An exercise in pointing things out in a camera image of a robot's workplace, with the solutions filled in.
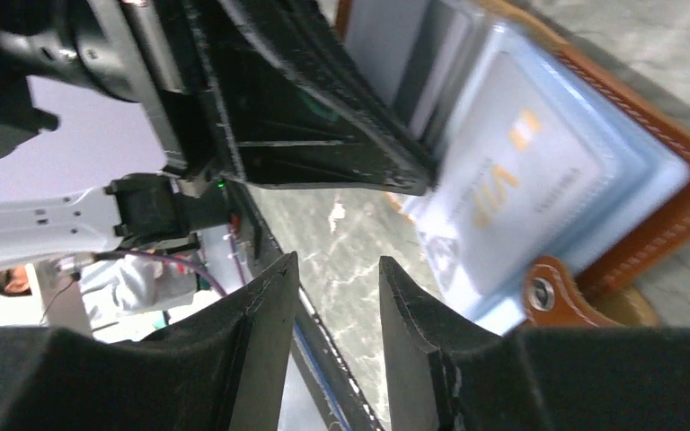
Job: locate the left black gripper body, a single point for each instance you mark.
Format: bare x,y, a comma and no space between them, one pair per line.
152,53

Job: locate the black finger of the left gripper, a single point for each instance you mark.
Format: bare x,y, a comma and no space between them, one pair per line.
290,107

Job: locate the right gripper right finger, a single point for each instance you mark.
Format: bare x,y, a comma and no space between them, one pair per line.
444,372

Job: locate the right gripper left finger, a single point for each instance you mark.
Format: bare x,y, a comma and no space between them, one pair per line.
222,368

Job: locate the dark credit card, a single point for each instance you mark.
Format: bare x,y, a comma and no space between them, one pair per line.
441,33

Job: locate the brown leather card holder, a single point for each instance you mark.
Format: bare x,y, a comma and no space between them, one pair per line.
584,276

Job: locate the white VIP credit card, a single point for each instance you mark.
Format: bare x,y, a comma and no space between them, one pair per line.
517,171

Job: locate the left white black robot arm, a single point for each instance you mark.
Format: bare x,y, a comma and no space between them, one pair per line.
134,211

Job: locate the person in white coat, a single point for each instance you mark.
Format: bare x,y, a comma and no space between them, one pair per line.
135,290

